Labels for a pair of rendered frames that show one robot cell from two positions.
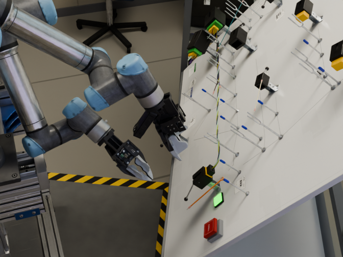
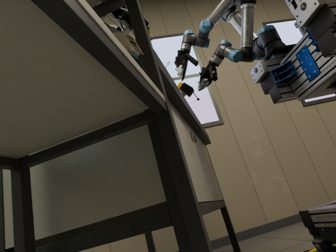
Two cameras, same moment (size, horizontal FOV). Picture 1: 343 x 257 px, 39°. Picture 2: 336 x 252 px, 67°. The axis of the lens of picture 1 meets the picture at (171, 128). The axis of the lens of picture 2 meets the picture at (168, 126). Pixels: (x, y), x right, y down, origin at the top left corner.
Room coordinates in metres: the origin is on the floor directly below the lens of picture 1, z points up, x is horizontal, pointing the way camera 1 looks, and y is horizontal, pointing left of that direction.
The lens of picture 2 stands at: (2.65, 0.05, 0.38)
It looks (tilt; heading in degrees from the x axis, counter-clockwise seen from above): 20 degrees up; 189
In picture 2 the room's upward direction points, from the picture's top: 16 degrees counter-clockwise
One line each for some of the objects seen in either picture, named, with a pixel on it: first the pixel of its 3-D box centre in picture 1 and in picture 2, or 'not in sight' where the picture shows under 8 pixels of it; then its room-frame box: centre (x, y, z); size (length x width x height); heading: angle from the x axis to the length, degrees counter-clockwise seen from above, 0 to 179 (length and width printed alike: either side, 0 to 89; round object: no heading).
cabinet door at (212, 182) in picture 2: not in sight; (207, 167); (1.14, -0.04, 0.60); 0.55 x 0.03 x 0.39; 177
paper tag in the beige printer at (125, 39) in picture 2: not in sight; (127, 44); (2.23, -0.06, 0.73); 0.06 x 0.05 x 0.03; 1
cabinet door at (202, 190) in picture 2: not in sight; (185, 151); (1.69, -0.07, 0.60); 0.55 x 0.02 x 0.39; 177
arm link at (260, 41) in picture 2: not in sight; (268, 36); (1.06, 0.61, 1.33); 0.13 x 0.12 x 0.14; 18
